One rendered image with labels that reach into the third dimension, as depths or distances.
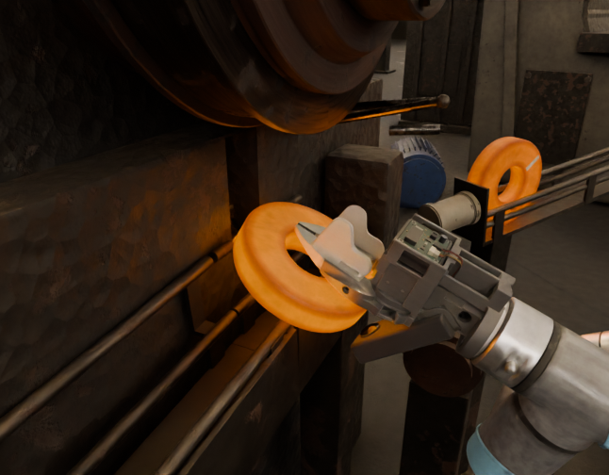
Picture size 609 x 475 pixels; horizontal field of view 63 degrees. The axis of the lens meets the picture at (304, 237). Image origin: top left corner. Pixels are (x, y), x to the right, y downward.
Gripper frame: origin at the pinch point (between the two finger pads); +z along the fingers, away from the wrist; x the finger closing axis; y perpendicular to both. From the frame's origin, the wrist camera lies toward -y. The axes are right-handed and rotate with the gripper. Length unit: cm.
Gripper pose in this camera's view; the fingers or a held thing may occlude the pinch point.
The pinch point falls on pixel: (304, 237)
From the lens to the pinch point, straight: 52.5
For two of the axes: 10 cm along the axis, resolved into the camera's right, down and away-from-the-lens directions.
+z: -8.3, -5.1, 2.1
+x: -4.4, 3.8, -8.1
